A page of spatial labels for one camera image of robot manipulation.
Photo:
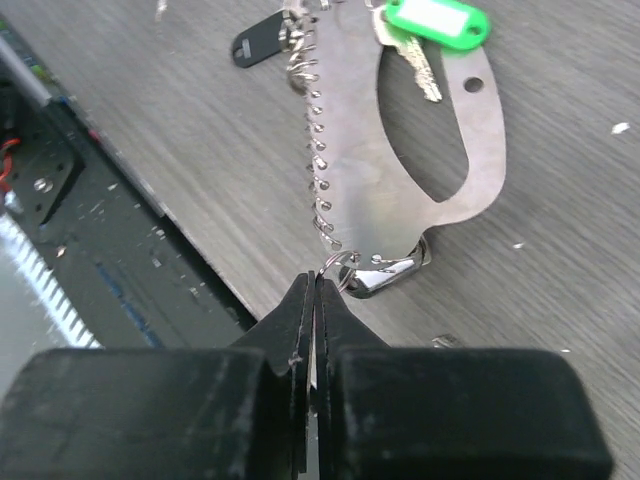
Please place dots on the white slotted cable duct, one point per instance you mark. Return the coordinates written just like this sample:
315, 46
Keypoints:
40, 290

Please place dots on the silver carabiner clip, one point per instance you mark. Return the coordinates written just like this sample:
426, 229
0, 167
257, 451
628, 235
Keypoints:
363, 284

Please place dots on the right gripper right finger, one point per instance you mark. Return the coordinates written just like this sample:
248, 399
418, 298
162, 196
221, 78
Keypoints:
446, 413

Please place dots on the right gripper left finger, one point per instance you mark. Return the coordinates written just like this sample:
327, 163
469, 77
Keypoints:
237, 412

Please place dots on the black key tag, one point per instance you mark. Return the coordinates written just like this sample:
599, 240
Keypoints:
261, 41

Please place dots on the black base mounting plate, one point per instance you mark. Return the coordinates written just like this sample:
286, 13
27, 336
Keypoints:
112, 269

